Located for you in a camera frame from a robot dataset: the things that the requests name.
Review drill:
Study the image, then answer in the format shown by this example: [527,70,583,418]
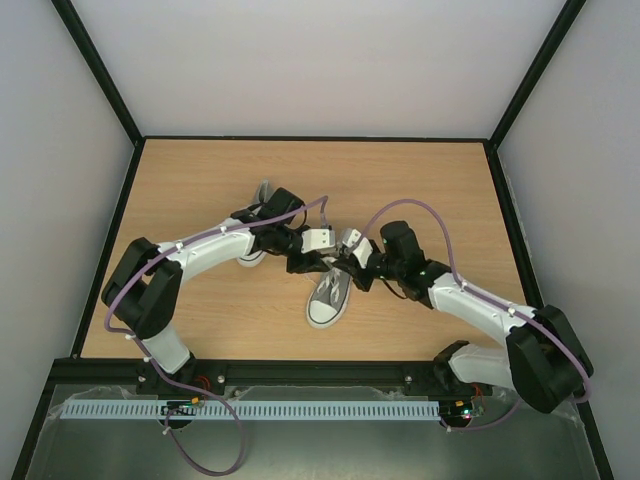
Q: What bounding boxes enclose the grey sneaker sideways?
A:
[305,266,351,329]

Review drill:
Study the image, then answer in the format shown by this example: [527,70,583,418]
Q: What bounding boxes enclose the grey sneaker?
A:
[235,180,276,266]

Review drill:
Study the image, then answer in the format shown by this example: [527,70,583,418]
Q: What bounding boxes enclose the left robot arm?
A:
[101,188,328,376]

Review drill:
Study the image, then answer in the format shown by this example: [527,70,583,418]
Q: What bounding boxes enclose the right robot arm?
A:
[336,221,594,413]

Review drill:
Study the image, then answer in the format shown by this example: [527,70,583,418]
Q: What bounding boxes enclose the right circuit board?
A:
[439,398,486,418]

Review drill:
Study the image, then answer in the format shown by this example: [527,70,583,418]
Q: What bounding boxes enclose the circuit board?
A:
[439,398,486,418]
[159,397,206,416]

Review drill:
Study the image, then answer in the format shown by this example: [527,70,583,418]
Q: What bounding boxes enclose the left circuit board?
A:
[159,397,206,416]

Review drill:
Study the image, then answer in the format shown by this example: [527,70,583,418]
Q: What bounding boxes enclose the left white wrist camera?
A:
[301,228,336,254]

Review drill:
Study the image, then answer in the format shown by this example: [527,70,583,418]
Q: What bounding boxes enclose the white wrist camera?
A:
[301,228,336,254]
[340,228,374,269]

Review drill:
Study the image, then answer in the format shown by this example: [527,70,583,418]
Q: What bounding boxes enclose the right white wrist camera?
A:
[340,228,374,269]

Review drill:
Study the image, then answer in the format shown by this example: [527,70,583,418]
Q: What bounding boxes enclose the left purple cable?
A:
[103,195,331,474]

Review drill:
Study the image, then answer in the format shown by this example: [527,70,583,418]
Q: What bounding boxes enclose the light blue cable duct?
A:
[59,399,440,421]

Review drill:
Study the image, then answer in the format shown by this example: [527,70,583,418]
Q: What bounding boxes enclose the black aluminium frame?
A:
[12,1,584,479]

